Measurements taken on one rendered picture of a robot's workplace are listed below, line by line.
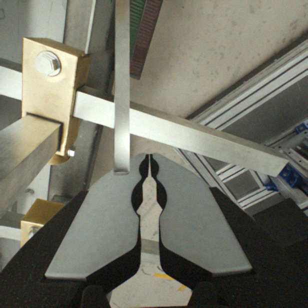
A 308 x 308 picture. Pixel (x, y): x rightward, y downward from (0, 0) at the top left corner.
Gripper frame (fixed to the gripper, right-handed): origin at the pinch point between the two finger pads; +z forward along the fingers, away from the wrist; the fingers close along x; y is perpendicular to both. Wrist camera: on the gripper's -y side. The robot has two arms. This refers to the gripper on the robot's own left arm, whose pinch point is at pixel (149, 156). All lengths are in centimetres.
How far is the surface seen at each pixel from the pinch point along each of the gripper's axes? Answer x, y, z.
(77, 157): -14.7, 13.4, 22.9
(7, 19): -24.4, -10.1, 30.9
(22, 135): -11.3, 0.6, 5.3
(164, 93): 8, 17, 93
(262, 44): 53, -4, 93
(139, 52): -1.3, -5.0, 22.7
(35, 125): -11.3, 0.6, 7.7
